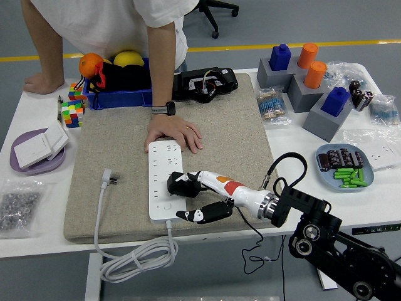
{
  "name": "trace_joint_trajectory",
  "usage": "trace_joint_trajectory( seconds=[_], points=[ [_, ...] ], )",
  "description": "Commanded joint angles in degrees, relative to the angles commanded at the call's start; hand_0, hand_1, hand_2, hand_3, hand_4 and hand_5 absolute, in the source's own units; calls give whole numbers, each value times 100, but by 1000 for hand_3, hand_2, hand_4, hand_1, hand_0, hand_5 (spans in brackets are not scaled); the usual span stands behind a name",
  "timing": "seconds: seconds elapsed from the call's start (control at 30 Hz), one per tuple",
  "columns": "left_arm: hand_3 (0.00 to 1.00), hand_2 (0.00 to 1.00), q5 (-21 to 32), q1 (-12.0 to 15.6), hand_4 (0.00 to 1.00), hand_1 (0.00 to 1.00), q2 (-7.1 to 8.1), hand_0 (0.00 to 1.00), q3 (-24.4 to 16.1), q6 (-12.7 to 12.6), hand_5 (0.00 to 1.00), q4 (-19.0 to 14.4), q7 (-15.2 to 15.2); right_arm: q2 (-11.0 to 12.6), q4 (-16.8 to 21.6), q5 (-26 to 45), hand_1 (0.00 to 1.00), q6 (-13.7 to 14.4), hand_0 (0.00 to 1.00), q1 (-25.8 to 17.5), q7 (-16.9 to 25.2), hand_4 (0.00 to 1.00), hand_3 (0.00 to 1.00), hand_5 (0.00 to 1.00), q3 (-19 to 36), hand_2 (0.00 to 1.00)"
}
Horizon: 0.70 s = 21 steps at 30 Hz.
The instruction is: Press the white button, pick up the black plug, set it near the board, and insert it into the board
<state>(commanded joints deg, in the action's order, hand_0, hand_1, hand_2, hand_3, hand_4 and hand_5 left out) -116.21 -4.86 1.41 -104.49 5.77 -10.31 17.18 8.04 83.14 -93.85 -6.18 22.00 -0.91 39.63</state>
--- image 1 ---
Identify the person's right hand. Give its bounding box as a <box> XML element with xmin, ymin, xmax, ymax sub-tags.
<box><xmin>23</xmin><ymin>72</ymin><xmax>66</xmax><ymax>95</ymax></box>

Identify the person's left hand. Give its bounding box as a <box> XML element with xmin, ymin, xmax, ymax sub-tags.
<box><xmin>143</xmin><ymin>114</ymin><xmax>204</xmax><ymax>154</ymax></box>

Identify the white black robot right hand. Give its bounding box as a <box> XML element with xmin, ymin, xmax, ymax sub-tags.
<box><xmin>170</xmin><ymin>171</ymin><xmax>266</xmax><ymax>224</ymax></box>

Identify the white power strip with cord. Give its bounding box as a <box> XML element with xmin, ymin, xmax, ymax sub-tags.
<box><xmin>93</xmin><ymin>140</ymin><xmax>188</xmax><ymax>283</ymax></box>

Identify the black plug with cord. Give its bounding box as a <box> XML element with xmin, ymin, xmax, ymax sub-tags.
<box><xmin>167</xmin><ymin>171</ymin><xmax>286</xmax><ymax>301</ymax></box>

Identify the black wristwatch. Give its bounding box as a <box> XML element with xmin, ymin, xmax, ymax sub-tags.
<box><xmin>151</xmin><ymin>100</ymin><xmax>177</xmax><ymax>117</ymax></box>

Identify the silver pen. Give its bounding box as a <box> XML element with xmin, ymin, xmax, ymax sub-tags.
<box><xmin>56</xmin><ymin>95</ymin><xmax>65</xmax><ymax>122</ymax></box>

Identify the small colourful puzzle cube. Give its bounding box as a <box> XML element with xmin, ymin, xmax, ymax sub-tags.
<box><xmin>68</xmin><ymin>82</ymin><xmax>88</xmax><ymax>101</ymax></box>

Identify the large colourful puzzle cube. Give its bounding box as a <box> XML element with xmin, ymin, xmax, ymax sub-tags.
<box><xmin>61</xmin><ymin>99</ymin><xmax>87</xmax><ymax>129</ymax></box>

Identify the orange fruit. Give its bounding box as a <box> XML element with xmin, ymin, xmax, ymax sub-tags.
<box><xmin>78</xmin><ymin>52</ymin><xmax>105</xmax><ymax>79</ymax></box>

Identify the blue plastic bin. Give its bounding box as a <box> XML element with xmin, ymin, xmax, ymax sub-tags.
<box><xmin>83</xmin><ymin>57</ymin><xmax>154</xmax><ymax>110</ymax></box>

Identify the grey-brown mat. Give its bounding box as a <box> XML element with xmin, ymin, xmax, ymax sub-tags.
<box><xmin>63</xmin><ymin>73</ymin><xmax>283</xmax><ymax>245</ymax></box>

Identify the black pouch red trim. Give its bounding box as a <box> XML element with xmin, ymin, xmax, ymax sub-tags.
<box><xmin>75</xmin><ymin>61</ymin><xmax>152</xmax><ymax>95</ymax></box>

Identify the yellow lemon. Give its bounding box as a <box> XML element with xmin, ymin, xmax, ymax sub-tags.
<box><xmin>113</xmin><ymin>50</ymin><xmax>145</xmax><ymax>67</ymax></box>

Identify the purple plate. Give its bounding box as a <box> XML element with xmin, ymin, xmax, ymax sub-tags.
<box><xmin>9</xmin><ymin>127</ymin><xmax>67</xmax><ymax>176</ymax></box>

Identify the light blue plate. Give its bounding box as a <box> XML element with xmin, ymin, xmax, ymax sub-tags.
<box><xmin>315</xmin><ymin>143</ymin><xmax>375</xmax><ymax>193</ymax></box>

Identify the bag of striped resistors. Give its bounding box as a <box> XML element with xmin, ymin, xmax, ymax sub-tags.
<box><xmin>256</xmin><ymin>87</ymin><xmax>293</xmax><ymax>126</ymax></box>

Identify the black office chair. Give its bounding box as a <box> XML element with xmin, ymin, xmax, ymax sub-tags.
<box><xmin>199</xmin><ymin>0</ymin><xmax>239</xmax><ymax>40</ymax></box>

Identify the grey square block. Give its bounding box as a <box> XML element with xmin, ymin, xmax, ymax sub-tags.
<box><xmin>287</xmin><ymin>75</ymin><xmax>331</xmax><ymax>114</ymax></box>
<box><xmin>256</xmin><ymin>58</ymin><xmax>301</xmax><ymax>93</ymax></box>
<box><xmin>302</xmin><ymin>93</ymin><xmax>354</xmax><ymax>142</ymax></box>

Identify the bag of metal nuts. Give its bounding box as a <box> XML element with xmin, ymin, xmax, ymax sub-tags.
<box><xmin>0</xmin><ymin>179</ymin><xmax>53</xmax><ymax>239</ymax></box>

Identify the white table leg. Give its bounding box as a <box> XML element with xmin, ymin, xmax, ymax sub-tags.
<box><xmin>84</xmin><ymin>252</ymin><xmax>104</xmax><ymax>301</ymax></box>
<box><xmin>316</xmin><ymin>268</ymin><xmax>338</xmax><ymax>290</ymax></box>

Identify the blue square peg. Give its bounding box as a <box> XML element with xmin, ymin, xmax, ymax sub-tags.
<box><xmin>321</xmin><ymin>87</ymin><xmax>352</xmax><ymax>119</ymax></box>
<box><xmin>268</xmin><ymin>43</ymin><xmax>292</xmax><ymax>71</ymax></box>

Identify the orange cylinder peg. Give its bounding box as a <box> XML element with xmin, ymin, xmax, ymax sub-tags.
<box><xmin>303</xmin><ymin>61</ymin><xmax>328</xmax><ymax>90</ymax></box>
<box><xmin>296</xmin><ymin>43</ymin><xmax>320</xmax><ymax>70</ymax></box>

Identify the black table control panel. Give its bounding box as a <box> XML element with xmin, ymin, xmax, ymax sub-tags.
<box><xmin>352</xmin><ymin>224</ymin><xmax>401</xmax><ymax>236</ymax></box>

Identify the white wall switch panel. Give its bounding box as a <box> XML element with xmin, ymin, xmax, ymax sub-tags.
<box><xmin>13</xmin><ymin>133</ymin><xmax>53</xmax><ymax>169</ymax></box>
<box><xmin>43</xmin><ymin>120</ymin><xmax>70</xmax><ymax>161</ymax></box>

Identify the black electronic device with wires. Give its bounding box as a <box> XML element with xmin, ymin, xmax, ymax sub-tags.
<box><xmin>171</xmin><ymin>67</ymin><xmax>239</xmax><ymax>103</ymax></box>

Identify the white wall socket panel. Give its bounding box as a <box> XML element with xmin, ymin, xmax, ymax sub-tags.
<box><xmin>364</xmin><ymin>144</ymin><xmax>400</xmax><ymax>170</ymax></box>

